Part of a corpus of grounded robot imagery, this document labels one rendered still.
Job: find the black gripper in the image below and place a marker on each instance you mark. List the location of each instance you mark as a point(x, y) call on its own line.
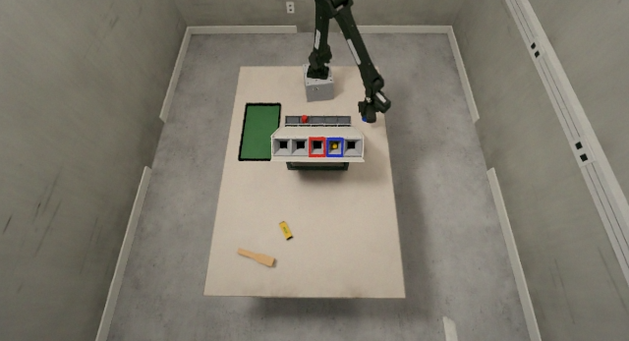
point(360, 104)

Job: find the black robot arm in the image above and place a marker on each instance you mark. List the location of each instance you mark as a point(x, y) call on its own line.
point(372, 80)

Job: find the yellow pocket level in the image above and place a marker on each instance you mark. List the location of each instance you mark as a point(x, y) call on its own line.
point(285, 230)

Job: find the green tray with black rim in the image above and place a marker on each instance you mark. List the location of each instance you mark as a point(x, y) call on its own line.
point(260, 122)

